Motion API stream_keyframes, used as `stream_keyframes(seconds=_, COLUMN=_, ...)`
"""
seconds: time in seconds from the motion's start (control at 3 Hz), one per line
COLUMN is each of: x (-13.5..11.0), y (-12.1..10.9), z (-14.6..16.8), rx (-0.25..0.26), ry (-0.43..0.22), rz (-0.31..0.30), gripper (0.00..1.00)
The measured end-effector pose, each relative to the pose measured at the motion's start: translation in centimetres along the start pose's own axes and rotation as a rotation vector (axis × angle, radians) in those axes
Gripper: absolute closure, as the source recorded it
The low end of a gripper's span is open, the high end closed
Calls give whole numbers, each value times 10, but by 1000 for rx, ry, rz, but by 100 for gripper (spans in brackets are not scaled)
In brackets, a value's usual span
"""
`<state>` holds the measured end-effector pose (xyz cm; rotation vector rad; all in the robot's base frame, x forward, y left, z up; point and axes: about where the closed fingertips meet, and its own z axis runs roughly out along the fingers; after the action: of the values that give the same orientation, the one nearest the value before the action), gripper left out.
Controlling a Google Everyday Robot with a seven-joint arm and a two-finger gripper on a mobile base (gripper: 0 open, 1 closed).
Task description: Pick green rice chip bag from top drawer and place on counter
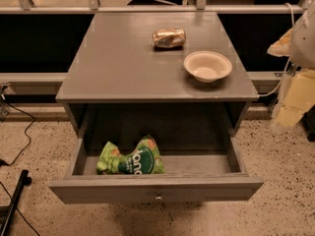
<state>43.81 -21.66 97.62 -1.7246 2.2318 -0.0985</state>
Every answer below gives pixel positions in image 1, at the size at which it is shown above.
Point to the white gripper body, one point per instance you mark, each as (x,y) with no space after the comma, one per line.
(303,40)

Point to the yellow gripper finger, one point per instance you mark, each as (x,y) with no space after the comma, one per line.
(299,99)

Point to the green rice chip bag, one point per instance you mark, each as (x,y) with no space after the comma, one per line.
(144,159)

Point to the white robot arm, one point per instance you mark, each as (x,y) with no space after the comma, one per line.
(302,48)

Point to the open grey top drawer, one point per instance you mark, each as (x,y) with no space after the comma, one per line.
(200,156)

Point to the white paper bowl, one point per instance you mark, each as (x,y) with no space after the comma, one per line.
(207,66)

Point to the crushed gold soda can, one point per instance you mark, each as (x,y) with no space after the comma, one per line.
(169,38)

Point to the grey wooden cabinet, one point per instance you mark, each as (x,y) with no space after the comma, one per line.
(116,62)

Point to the grey metal railing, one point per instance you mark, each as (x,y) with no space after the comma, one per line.
(151,0)

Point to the black stand leg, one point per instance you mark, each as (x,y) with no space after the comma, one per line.
(7,212)

